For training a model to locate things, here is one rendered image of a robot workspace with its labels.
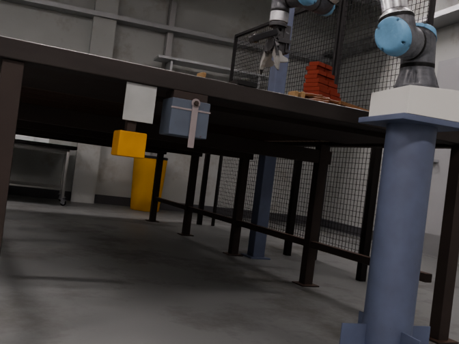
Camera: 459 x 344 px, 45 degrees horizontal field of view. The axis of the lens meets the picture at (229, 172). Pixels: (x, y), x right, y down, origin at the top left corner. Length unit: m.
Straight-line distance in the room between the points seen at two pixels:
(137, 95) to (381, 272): 1.00
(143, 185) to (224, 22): 2.72
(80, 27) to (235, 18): 2.21
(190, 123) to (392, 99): 0.68
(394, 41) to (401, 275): 0.77
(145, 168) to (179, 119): 5.48
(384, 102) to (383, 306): 0.69
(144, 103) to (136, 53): 6.17
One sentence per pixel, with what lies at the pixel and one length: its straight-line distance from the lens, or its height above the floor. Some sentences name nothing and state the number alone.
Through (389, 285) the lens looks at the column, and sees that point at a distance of 1.98.
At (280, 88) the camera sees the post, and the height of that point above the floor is 1.31.
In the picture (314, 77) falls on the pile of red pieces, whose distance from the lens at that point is 3.26.
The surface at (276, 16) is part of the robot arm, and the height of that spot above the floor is 1.25.
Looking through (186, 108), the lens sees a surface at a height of 0.80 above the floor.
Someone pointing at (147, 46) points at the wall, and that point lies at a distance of 8.02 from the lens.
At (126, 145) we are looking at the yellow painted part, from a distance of 1.76.
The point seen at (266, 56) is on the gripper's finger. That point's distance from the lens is 2.30.
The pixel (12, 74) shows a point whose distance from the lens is 1.75.
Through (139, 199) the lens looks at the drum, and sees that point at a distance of 7.32.
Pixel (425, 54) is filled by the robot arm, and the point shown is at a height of 1.09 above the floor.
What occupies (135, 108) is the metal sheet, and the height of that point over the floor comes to 0.77.
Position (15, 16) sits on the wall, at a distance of 7.96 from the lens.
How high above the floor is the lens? 0.60
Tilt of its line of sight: level
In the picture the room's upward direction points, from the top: 7 degrees clockwise
